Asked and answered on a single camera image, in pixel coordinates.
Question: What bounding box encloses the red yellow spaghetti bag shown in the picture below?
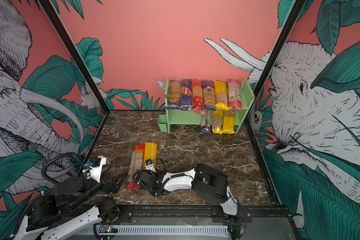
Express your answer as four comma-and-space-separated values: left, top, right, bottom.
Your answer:
127, 144, 145, 192

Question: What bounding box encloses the blue gold spaghetti bag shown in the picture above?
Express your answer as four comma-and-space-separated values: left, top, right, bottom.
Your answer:
167, 80, 182, 110

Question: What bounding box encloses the purple label spaghetti bag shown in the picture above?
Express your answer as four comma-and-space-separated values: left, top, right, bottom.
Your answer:
201, 110, 212, 134

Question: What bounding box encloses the blue Barilla spaghetti pack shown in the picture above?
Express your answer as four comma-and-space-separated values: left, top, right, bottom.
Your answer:
180, 80, 193, 111

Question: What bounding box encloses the blue Korean spaghetti bag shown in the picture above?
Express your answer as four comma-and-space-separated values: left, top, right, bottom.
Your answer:
202, 80, 216, 111

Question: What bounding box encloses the red label spaghetti bag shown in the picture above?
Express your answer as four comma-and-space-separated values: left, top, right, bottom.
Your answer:
228, 79, 242, 111

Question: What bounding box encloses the yellow Pastatime spaghetti bag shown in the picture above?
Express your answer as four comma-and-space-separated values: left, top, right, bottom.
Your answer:
214, 80, 229, 111

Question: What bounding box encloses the yellow barcode spaghetti bag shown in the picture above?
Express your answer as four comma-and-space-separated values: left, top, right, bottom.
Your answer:
222, 110, 236, 134

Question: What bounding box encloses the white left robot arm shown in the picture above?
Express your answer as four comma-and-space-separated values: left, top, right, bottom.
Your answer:
10, 173, 127, 240

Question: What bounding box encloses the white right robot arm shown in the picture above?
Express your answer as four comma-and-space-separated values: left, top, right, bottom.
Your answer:
133, 164, 239, 216

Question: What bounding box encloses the yellow Pastatime bag left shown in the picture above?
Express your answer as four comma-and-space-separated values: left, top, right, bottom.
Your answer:
143, 143, 158, 172

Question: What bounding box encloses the white vented strip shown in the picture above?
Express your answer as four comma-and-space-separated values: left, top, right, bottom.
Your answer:
74, 224, 229, 237

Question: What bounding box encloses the green hanging cup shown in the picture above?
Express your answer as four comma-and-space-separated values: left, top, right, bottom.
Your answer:
158, 115, 168, 133

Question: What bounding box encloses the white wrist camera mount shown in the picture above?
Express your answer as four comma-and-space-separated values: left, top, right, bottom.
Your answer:
83, 156, 107, 183

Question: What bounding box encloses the black corrugated cable left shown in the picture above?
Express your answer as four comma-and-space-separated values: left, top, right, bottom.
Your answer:
40, 151, 85, 184

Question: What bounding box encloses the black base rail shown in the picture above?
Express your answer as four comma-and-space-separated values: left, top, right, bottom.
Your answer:
113, 205, 291, 225

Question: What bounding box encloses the black corner frame post left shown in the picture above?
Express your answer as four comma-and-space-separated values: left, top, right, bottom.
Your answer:
39, 0, 110, 114

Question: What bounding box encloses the black corner frame post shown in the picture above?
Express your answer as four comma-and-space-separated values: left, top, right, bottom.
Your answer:
254, 0, 306, 99
39, 0, 110, 114

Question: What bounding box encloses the black corner frame post right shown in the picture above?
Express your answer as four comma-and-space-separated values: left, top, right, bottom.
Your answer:
254, 0, 306, 99

